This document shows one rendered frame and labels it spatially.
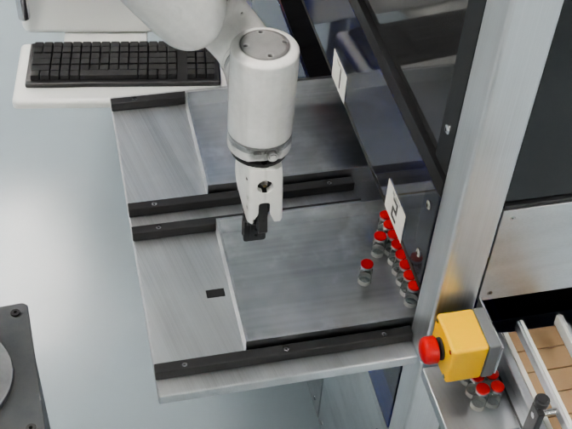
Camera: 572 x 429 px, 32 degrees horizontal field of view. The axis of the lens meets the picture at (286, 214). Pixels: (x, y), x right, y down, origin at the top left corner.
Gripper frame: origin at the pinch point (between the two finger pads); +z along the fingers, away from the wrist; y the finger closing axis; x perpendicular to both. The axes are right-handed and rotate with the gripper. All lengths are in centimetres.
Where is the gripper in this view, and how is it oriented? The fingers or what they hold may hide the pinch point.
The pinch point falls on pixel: (254, 226)
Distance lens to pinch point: 142.4
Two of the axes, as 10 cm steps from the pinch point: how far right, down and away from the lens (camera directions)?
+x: -9.7, 1.1, -2.0
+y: -2.2, -7.1, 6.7
